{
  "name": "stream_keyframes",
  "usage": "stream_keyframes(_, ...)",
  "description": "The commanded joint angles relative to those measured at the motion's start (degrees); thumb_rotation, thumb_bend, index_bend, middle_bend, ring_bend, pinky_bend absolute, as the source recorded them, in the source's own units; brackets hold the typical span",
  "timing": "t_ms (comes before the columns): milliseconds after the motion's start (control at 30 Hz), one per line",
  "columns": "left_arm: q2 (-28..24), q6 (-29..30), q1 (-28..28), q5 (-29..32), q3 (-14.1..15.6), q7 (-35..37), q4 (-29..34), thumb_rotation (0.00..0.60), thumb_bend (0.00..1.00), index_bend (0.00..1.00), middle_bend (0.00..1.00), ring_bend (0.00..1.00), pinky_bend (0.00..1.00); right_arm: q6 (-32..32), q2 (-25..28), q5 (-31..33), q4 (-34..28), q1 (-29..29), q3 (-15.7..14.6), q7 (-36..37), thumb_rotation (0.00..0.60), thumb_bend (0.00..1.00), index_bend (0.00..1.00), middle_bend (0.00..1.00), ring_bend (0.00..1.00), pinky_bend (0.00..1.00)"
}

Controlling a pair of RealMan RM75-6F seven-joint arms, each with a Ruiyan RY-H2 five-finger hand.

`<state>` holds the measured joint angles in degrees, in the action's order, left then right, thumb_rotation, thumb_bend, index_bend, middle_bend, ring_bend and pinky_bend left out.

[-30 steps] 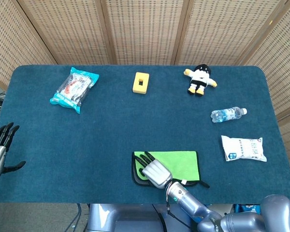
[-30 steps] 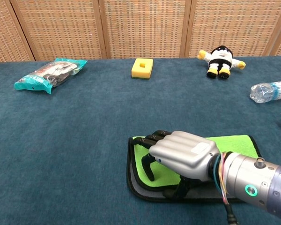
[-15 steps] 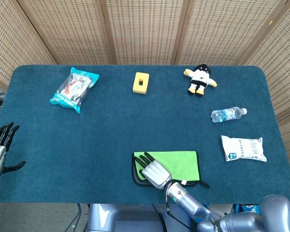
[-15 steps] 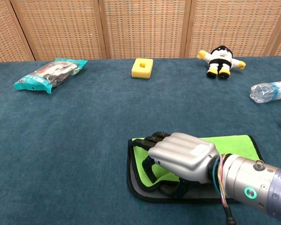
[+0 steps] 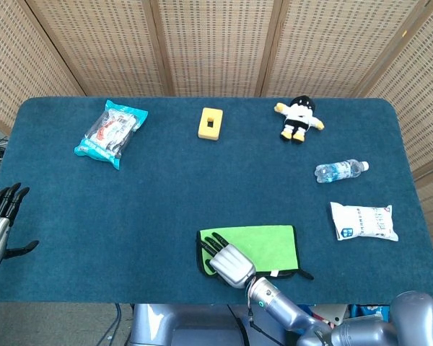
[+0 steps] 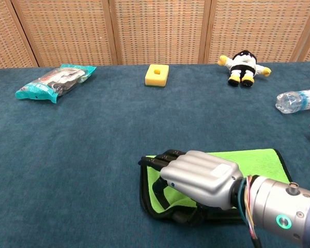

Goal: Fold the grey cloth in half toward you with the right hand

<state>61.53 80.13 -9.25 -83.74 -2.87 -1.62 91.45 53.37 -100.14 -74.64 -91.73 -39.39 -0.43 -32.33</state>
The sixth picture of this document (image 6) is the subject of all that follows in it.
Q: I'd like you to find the grey and green cloth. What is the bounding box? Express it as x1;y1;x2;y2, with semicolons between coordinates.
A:
139;148;293;226

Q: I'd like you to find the bamboo folding screen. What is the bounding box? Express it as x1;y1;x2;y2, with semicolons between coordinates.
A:
0;0;310;70

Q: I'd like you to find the yellow sponge block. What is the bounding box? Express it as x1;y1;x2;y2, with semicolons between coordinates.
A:
145;64;169;88

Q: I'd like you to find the teal snack package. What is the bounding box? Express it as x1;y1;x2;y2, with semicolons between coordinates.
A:
14;64;97;104

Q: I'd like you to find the clear plastic water bottle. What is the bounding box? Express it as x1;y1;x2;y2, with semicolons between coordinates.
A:
275;87;310;114

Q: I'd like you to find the black white plush toy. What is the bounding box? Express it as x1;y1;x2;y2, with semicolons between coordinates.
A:
217;50;272;87

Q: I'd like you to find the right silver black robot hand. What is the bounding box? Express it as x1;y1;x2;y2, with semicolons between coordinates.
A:
138;149;245;226

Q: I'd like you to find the blue carpet table mat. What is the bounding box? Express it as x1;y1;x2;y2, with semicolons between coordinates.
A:
0;61;310;248

